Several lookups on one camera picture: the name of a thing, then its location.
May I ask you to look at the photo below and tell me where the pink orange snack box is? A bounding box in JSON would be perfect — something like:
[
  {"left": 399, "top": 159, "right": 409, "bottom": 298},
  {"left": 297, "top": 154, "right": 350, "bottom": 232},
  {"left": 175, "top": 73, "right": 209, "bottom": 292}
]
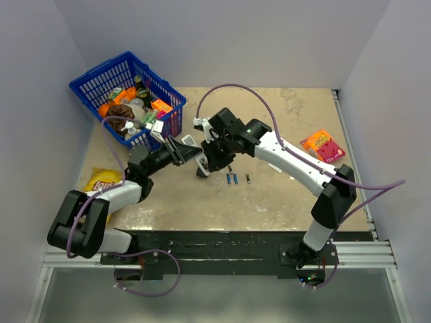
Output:
[{"left": 300, "top": 129, "right": 345, "bottom": 164}]

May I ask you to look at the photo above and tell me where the green glass bottle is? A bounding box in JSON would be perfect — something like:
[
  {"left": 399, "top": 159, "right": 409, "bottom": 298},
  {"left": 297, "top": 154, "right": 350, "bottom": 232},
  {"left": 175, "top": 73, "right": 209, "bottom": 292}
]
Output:
[{"left": 134, "top": 75, "right": 152, "bottom": 108}]

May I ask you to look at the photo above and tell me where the white air conditioner remote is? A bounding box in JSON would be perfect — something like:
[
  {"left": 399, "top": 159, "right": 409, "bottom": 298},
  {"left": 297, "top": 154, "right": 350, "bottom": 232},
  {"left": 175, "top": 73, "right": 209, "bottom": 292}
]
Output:
[{"left": 181, "top": 135, "right": 210, "bottom": 176}]

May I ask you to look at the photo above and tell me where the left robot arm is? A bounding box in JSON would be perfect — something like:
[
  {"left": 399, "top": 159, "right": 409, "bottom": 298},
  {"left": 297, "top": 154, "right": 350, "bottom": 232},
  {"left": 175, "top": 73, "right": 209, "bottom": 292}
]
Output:
[{"left": 47, "top": 137, "right": 203, "bottom": 264}]

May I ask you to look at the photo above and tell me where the tin can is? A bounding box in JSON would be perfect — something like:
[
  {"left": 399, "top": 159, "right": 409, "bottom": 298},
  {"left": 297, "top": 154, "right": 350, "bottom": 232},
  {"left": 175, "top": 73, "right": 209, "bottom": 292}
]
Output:
[{"left": 129, "top": 98, "right": 144, "bottom": 108}]

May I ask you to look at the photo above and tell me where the black TV remote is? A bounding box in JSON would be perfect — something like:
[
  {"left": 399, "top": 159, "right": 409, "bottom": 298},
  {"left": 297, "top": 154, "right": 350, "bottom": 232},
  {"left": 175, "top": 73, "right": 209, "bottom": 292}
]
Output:
[{"left": 196, "top": 168, "right": 208, "bottom": 178}]

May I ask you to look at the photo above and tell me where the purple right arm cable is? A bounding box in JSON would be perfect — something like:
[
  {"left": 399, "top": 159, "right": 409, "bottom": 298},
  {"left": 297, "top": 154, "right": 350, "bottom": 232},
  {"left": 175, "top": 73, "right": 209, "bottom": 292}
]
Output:
[{"left": 197, "top": 83, "right": 407, "bottom": 233}]

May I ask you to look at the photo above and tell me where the brown crumpled bag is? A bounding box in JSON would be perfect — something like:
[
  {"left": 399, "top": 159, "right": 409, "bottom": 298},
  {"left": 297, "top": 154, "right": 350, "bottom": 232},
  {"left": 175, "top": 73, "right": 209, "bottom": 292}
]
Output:
[{"left": 106, "top": 104, "right": 135, "bottom": 136}]

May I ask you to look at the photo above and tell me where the orange fruit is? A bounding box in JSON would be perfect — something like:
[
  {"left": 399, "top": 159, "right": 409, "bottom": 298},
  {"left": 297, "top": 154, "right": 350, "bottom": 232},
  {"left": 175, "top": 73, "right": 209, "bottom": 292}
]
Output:
[{"left": 98, "top": 103, "right": 110, "bottom": 118}]

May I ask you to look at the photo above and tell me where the blue plastic basket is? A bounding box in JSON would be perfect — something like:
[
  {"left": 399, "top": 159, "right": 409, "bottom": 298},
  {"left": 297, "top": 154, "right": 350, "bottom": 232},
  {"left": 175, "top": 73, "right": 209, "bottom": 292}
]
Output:
[{"left": 69, "top": 52, "right": 187, "bottom": 151}]

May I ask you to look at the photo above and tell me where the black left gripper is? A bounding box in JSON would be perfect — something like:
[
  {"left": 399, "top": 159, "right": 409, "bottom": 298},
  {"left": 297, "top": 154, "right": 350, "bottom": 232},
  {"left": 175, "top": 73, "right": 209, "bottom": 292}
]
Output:
[{"left": 145, "top": 135, "right": 202, "bottom": 177}]

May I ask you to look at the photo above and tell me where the orange juice carton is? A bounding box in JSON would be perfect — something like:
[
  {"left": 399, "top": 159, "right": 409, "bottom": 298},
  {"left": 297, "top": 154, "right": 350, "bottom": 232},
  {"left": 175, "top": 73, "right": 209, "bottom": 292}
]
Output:
[{"left": 108, "top": 87, "right": 136, "bottom": 105}]

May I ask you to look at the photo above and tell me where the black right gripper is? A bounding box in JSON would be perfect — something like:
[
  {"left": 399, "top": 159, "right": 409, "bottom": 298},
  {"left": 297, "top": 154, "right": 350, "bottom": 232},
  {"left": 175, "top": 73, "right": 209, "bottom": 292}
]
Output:
[{"left": 202, "top": 133, "right": 236, "bottom": 172}]

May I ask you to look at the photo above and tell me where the white battery cover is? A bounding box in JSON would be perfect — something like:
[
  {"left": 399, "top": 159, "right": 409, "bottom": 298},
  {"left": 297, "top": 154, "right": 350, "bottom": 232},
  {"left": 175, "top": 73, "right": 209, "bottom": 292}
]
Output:
[{"left": 268, "top": 163, "right": 283, "bottom": 173}]

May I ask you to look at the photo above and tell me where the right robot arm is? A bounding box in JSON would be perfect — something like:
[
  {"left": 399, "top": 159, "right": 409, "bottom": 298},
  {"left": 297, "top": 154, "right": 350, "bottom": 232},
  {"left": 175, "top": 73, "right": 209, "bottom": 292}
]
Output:
[{"left": 193, "top": 108, "right": 356, "bottom": 266}]

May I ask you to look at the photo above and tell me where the white pump bottle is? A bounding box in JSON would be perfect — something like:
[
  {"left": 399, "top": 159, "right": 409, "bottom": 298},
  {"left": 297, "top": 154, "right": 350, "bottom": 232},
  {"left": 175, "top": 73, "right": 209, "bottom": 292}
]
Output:
[{"left": 121, "top": 121, "right": 141, "bottom": 141}]

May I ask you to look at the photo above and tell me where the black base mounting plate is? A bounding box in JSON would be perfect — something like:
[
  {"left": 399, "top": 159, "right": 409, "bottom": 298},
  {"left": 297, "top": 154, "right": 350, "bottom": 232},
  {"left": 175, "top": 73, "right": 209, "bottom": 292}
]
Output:
[{"left": 101, "top": 231, "right": 372, "bottom": 280}]

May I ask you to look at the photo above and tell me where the green sponge pack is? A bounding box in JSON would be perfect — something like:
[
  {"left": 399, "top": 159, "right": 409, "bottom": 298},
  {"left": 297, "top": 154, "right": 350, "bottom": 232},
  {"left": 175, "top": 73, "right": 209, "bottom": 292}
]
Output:
[{"left": 139, "top": 111, "right": 157, "bottom": 128}]

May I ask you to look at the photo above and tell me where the yellow Lays chips bag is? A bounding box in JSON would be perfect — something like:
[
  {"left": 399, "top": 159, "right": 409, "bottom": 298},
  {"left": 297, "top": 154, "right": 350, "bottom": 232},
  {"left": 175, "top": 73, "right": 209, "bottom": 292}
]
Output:
[{"left": 84, "top": 167, "right": 124, "bottom": 223}]

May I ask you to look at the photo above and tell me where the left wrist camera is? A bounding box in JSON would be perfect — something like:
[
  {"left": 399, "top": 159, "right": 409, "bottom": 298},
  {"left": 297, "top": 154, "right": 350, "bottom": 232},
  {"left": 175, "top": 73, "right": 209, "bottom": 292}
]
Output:
[{"left": 145, "top": 120, "right": 165, "bottom": 143}]

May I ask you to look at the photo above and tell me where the orange pink box in basket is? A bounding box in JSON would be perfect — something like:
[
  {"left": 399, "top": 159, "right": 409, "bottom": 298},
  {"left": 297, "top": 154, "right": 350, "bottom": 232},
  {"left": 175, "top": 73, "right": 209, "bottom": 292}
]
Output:
[{"left": 151, "top": 99, "right": 173, "bottom": 119}]

